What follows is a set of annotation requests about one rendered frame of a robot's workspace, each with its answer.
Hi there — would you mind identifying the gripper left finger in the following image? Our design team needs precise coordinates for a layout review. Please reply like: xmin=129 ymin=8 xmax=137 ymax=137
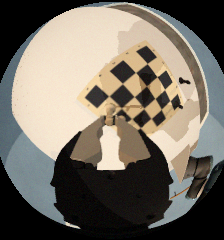
xmin=50 ymin=115 xmax=106 ymax=187

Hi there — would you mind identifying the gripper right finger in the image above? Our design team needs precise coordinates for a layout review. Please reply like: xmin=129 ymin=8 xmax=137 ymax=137
xmin=113 ymin=115 xmax=173 ymax=185

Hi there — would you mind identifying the black and cream chessboard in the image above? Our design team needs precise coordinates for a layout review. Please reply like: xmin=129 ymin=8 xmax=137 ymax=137
xmin=76 ymin=40 xmax=184 ymax=137

